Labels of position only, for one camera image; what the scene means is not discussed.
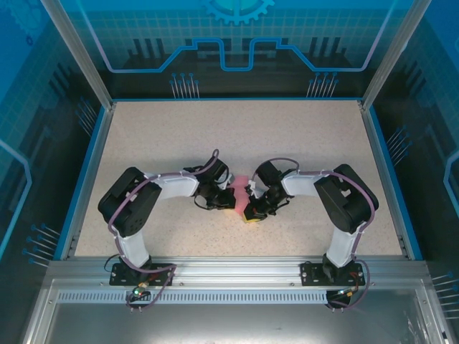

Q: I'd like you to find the pink square paper sheet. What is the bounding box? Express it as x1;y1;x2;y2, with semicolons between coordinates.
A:
229;173;252;216

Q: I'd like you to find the metal sheet tray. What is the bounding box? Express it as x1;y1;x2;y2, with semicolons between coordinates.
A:
21;278;455;344

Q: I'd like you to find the blue table edge strip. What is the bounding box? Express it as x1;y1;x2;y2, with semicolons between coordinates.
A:
368;106;425;261
52;106;108;261

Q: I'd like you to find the aluminium mounting rail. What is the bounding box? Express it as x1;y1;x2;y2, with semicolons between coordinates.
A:
45;254;430;287

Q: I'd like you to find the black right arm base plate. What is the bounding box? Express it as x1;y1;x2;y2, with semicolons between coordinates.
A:
300;261;366;287

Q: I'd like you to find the slotted grey cable duct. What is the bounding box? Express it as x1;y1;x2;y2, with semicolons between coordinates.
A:
56;290;334;305

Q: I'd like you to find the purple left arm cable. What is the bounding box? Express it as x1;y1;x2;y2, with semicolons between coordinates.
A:
107;148;222;313

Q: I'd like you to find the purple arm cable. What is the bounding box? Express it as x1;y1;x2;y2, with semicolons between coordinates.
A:
107;148;222;313
250;156;377;313

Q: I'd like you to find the aluminium side rail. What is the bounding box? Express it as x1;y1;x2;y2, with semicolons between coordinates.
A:
59;102;116;261
357;100;412;261

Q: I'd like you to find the cable connector with green light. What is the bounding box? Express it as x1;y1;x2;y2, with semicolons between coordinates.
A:
129;282;151;299
336;285;360;299

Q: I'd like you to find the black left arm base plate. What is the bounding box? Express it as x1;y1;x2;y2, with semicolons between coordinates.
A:
109;262;175;287

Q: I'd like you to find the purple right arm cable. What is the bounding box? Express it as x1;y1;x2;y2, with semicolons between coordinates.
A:
250;156;377;313

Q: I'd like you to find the aluminium frame post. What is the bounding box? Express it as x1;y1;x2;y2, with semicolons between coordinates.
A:
359;0;434;110
38;0;116;110

